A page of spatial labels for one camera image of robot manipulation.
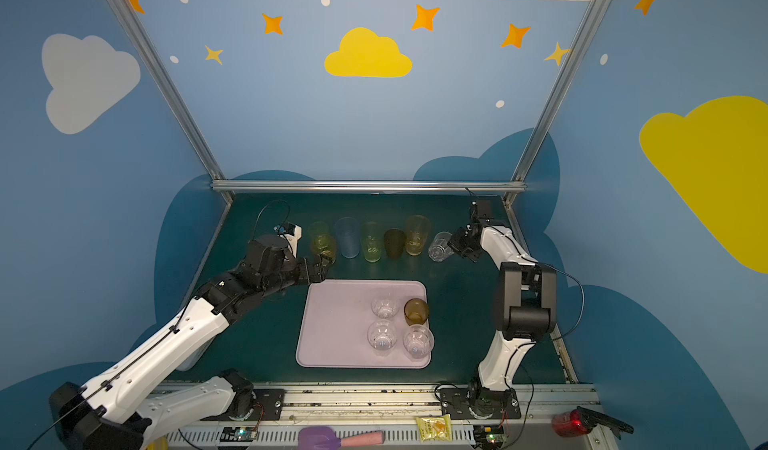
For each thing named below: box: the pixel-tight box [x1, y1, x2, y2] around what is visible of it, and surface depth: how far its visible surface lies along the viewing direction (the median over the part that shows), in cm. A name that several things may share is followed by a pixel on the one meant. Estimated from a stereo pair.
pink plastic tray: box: [296, 279, 435, 369], surface depth 87 cm
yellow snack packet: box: [416, 414, 452, 443], surface depth 72 cm
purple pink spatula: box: [298, 425, 385, 450], surface depth 70 cm
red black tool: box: [551, 406, 634, 440], surface depth 63 cm
